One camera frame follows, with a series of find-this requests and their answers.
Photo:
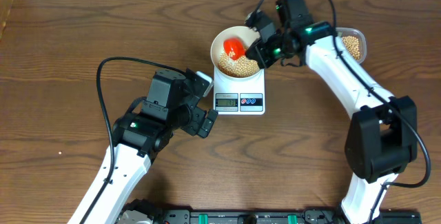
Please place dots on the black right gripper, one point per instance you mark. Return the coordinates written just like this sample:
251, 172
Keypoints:
261, 56

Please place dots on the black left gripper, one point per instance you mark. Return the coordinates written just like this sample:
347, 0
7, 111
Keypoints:
196, 114

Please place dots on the red plastic measuring scoop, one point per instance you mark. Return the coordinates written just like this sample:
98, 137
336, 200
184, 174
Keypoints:
234, 48

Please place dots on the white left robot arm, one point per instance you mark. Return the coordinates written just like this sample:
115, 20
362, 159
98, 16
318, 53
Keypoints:
140, 134

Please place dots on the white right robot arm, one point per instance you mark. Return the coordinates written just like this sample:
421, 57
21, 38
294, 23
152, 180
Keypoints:
380, 142

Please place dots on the beige plastic bowl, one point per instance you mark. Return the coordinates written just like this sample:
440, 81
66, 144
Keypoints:
246, 35

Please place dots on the soybeans in bowl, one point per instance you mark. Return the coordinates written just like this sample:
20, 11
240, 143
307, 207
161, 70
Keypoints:
240, 68

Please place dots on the white digital kitchen scale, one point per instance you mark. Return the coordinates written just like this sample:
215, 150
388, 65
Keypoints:
239, 96

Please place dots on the clear container of soybeans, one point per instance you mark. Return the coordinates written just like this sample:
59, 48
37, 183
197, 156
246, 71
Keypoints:
354, 42

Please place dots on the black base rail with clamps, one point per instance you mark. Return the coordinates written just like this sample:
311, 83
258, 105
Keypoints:
142, 211

